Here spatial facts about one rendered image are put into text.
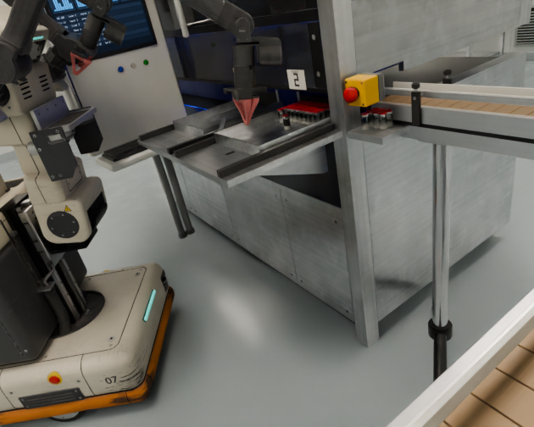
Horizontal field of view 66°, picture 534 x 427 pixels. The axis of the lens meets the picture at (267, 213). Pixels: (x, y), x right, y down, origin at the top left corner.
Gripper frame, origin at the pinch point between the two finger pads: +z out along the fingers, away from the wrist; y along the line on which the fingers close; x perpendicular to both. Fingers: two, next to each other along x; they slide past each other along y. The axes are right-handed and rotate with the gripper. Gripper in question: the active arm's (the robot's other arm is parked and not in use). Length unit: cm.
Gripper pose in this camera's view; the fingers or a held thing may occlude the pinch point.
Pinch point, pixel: (247, 121)
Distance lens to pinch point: 116.3
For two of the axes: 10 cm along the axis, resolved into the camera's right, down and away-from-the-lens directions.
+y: 8.2, -2.4, 5.2
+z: 0.3, 9.2, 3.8
